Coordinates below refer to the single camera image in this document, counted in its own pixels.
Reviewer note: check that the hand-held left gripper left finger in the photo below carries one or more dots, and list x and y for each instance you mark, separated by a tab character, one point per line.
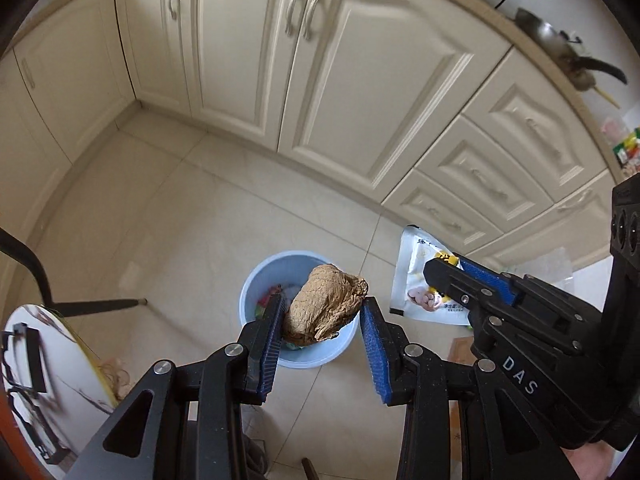
267	355

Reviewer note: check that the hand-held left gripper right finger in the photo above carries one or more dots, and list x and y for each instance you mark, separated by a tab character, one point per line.
375	355

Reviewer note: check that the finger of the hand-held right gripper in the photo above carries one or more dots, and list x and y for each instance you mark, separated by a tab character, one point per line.
492	280
450	280

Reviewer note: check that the white green snack packet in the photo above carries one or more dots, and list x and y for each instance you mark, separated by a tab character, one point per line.
412	280

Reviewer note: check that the brown paper ball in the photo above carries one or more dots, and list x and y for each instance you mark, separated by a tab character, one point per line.
325	305

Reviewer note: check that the blue plastic trash bin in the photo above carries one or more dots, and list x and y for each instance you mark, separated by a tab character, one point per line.
265	272

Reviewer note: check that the colourful printed packet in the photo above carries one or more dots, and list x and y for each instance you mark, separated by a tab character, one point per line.
627	147

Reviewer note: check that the wooden chopstick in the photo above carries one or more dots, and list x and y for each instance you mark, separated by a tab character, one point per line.
607	97

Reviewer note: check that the black metal chair leg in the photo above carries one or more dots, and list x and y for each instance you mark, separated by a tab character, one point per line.
30	260

